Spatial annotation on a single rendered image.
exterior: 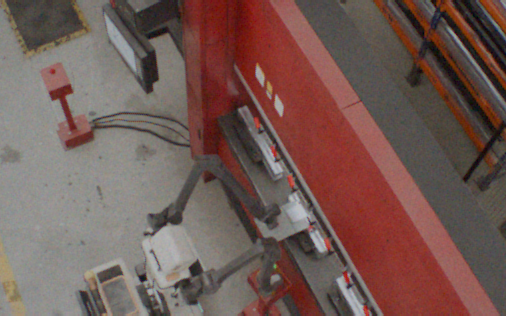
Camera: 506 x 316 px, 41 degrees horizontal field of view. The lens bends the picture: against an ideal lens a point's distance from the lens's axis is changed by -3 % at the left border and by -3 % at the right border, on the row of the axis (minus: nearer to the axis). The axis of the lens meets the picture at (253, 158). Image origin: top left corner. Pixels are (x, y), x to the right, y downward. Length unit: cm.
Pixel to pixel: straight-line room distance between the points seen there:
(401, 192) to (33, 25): 415
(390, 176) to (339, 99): 38
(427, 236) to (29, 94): 386
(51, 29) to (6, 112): 85
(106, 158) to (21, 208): 73
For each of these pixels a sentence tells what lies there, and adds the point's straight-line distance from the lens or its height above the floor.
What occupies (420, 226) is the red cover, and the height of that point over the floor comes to 230.
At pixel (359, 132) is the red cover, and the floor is 230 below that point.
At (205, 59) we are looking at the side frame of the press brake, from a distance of 381.
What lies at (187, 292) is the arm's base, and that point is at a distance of 355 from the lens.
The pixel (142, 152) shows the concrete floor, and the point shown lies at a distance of 528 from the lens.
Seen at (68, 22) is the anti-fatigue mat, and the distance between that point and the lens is 606.
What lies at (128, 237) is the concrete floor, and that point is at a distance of 500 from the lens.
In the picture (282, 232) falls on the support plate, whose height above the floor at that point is 100.
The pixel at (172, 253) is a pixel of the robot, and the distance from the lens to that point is 346.
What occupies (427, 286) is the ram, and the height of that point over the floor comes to 206.
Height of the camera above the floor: 462
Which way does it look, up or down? 62 degrees down
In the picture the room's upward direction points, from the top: 6 degrees clockwise
